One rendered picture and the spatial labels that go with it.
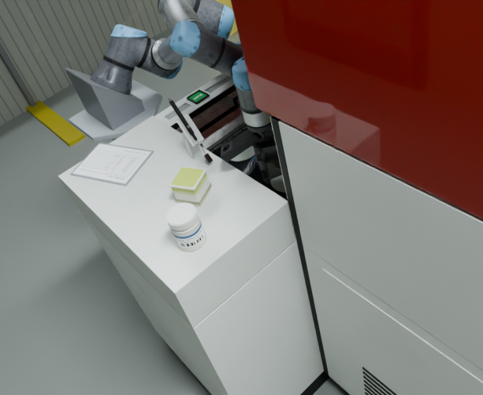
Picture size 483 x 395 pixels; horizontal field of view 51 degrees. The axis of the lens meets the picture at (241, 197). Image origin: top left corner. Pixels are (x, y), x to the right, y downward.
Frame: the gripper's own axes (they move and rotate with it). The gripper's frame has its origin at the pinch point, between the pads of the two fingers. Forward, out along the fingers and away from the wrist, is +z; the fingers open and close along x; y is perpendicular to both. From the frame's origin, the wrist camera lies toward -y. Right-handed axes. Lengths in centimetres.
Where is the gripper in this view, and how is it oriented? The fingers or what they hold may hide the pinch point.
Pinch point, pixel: (266, 179)
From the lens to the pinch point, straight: 137.1
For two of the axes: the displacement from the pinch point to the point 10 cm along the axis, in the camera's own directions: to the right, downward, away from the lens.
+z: 2.1, 7.0, 6.9
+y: 9.8, -1.9, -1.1
